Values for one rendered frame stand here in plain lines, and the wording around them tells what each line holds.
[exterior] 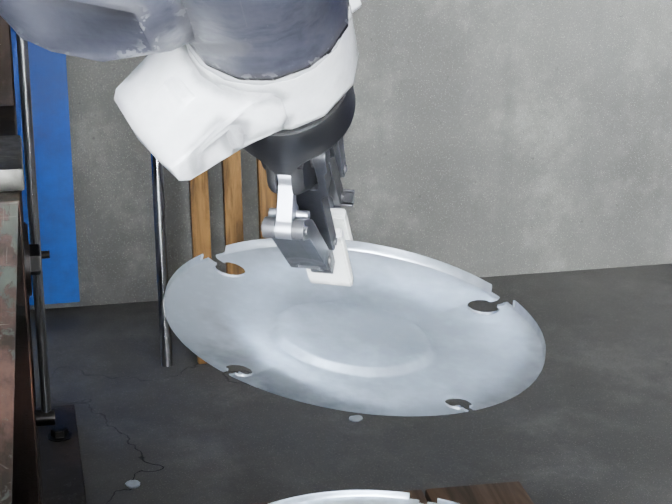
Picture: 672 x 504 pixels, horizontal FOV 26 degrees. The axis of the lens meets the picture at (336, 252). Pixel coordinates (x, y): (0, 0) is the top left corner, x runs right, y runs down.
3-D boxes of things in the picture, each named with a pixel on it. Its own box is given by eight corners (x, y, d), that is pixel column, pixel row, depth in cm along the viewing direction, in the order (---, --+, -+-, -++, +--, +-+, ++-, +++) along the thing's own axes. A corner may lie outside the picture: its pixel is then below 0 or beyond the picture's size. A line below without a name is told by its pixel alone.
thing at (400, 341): (344, 437, 128) (345, 429, 128) (622, 382, 109) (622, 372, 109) (86, 301, 111) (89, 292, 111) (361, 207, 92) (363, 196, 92)
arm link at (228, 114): (362, -51, 77) (372, 13, 81) (133, -61, 79) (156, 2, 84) (325, 151, 71) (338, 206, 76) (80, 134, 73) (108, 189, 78)
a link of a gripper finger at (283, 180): (310, 125, 83) (294, 203, 80) (321, 176, 87) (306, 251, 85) (269, 122, 83) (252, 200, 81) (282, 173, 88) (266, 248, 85)
